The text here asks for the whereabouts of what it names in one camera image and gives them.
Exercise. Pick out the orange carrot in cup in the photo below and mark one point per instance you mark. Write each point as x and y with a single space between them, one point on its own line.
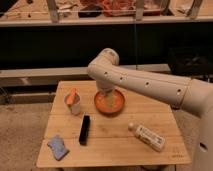
71 97

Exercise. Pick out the blue sponge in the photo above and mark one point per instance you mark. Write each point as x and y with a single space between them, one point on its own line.
58 147

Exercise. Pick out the white cup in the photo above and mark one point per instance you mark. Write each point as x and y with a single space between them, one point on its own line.
74 108

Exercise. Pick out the black object on shelf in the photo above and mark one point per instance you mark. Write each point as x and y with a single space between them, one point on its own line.
90 11

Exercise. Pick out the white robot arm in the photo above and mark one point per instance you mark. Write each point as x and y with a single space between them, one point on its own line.
191 95

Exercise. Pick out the long wooden bench beam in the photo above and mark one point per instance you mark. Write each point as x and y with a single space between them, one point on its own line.
41 76

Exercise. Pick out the white plastic bottle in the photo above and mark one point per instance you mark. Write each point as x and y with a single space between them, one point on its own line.
149 137

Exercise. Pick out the red cloth on shelf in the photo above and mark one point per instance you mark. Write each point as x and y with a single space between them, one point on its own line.
117 8

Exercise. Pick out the black rectangular brush block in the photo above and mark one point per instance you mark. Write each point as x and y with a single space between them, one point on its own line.
84 130

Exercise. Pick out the wooden folding table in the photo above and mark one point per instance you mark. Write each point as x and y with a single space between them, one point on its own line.
109 142

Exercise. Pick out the tan wooden end tool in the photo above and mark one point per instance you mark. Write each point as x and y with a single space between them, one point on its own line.
109 99

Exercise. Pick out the orange round bowl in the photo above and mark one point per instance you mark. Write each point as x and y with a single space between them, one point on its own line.
103 108

